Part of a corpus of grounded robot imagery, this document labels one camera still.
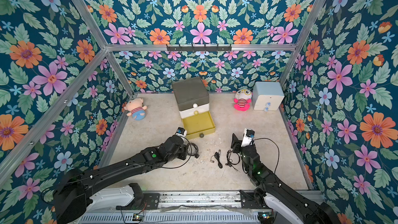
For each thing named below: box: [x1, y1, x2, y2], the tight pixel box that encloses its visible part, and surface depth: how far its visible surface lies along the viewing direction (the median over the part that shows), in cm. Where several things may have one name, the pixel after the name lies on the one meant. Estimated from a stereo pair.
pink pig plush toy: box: [123, 97, 148, 121], surface depth 106 cm
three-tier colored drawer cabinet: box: [172, 76, 216, 135], surface depth 98 cm
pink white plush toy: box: [233, 88, 253, 112], surface depth 110 cm
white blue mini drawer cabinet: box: [251, 81, 286, 112], surface depth 106 cm
